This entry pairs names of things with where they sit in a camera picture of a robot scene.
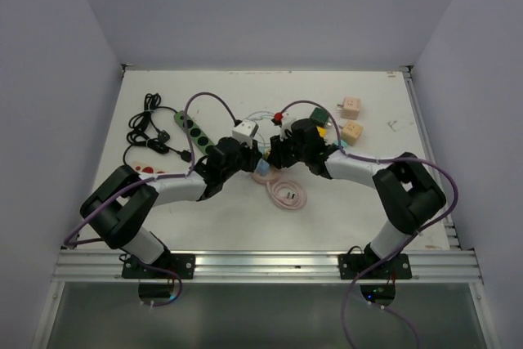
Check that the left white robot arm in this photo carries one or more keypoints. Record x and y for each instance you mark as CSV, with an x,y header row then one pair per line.
x,y
118,208

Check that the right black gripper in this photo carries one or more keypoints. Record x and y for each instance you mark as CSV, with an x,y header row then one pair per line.
x,y
276,156

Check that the green power strip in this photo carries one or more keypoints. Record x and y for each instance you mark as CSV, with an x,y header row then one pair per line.
x,y
200,139

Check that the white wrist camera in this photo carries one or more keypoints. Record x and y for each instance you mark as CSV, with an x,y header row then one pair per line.
x,y
245,131
284,121

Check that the beige cube adapter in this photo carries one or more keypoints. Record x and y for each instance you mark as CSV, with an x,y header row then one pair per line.
x,y
351,132

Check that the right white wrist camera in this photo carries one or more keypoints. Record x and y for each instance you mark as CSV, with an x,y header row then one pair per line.
x,y
284,121

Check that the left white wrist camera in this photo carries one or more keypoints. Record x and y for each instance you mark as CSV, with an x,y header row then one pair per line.
x,y
245,131

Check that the aluminium frame rail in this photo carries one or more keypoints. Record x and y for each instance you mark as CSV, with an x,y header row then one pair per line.
x,y
272,267

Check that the blue charger cube front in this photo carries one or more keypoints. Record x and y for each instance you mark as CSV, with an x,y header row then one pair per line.
x,y
263,168

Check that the yellow cube adapter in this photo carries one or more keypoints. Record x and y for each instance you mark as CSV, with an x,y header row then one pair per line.
x,y
322,132

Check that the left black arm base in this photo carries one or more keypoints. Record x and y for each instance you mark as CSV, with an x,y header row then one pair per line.
x,y
174,268

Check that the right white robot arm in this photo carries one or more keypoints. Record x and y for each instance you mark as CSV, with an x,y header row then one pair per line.
x,y
408,193

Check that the pink cube adapter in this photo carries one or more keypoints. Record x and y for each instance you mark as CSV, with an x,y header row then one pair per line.
x,y
349,108

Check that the pink round charging base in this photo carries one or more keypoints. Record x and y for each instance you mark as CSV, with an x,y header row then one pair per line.
x,y
269,177

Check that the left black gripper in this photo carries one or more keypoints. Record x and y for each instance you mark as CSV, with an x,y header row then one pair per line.
x,y
252,155

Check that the beige power strip red sockets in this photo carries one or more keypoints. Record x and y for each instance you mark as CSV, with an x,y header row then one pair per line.
x,y
146,168

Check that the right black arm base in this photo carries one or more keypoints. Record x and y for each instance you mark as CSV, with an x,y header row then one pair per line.
x,y
357,259

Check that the dark green cube adapter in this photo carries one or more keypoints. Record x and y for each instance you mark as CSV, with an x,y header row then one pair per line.
x,y
320,118

